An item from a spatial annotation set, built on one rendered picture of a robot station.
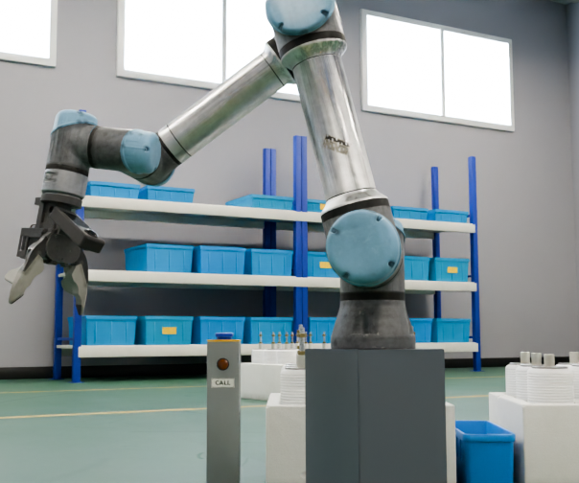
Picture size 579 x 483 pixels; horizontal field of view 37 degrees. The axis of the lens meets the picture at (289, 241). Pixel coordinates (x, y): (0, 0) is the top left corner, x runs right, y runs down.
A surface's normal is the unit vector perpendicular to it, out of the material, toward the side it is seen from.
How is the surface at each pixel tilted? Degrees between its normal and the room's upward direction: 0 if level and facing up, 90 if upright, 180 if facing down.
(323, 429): 90
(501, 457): 92
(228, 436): 90
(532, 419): 90
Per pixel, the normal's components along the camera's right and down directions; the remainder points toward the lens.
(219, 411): 0.00, -0.11
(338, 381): -0.88, -0.05
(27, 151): 0.47, -0.10
